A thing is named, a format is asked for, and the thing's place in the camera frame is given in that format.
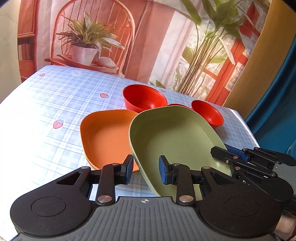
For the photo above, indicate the teal curtain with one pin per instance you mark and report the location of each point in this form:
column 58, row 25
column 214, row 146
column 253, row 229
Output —
column 277, row 115

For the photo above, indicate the orange plate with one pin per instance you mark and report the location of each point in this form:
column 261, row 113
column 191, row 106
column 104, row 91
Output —
column 104, row 134

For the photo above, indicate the blue plaid strawberry tablecloth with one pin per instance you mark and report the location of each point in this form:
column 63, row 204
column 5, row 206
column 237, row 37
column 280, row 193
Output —
column 46, row 104

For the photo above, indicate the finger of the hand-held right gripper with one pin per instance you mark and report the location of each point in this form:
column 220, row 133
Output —
column 222, row 154
column 263, row 155

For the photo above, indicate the green plate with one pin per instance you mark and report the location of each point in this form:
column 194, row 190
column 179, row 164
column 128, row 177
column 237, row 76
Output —
column 180, row 139

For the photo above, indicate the person's right forearm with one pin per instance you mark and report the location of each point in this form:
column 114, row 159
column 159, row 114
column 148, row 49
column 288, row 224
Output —
column 285, row 226

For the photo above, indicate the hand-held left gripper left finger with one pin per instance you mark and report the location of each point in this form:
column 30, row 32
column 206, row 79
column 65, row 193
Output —
column 128, row 171

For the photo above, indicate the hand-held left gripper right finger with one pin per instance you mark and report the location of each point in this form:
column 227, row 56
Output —
column 162, row 170

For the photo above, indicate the yellow curtain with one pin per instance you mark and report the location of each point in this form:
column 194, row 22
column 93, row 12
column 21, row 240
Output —
column 270, row 58

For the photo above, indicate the printed plant backdrop cloth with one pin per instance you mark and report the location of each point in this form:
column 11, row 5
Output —
column 150, row 34

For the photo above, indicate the large red bowl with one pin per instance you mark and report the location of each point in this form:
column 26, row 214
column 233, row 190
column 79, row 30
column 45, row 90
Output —
column 143, row 96

